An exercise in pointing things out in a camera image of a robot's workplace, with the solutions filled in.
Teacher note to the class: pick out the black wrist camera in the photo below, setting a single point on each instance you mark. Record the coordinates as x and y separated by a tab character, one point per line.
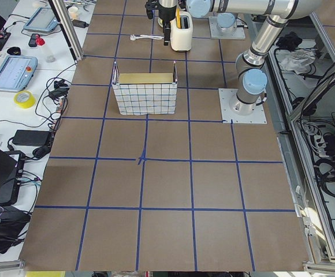
151	6

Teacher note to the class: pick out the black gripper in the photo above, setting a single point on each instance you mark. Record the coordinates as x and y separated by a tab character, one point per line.
167	14

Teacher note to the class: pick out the wire shelf rack with wood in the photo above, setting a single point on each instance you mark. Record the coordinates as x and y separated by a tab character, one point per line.
145	93

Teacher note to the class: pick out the blue teach pendant near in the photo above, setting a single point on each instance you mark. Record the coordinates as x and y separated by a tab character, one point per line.
16	72

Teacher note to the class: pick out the black laptop computer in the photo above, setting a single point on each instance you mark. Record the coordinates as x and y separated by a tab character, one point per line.
11	170

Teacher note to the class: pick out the white crumpled cloth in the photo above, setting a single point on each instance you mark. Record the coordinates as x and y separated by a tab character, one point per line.
298	61

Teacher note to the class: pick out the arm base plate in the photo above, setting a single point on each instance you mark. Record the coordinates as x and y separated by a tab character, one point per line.
234	111
233	32

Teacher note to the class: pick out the blue teach pendant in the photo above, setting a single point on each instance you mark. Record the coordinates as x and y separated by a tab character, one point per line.
16	72
43	20

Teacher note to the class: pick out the paper cup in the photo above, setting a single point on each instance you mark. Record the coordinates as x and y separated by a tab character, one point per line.
74	12

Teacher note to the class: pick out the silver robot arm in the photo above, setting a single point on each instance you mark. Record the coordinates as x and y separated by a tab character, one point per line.
252	81
226	22

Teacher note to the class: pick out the black power adapter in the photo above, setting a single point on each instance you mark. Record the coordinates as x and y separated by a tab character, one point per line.
31	137

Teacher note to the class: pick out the yellow tape roll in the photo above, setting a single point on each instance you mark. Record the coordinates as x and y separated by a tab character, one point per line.
24	99

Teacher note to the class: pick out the black phone device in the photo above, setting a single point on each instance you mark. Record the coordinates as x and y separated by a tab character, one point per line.
32	41

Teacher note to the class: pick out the toast bread slice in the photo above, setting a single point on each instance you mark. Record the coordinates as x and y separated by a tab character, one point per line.
178	20

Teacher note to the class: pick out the black small bowl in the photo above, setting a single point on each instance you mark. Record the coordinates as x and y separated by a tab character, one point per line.
14	51

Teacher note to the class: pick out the aluminium frame post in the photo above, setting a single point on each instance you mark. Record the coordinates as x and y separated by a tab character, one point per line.
63	18

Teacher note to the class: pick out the blue teach pendant far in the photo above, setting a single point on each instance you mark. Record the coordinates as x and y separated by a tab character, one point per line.
43	20

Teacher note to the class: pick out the white two-slot toaster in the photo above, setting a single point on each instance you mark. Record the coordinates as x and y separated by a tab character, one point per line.
181	37

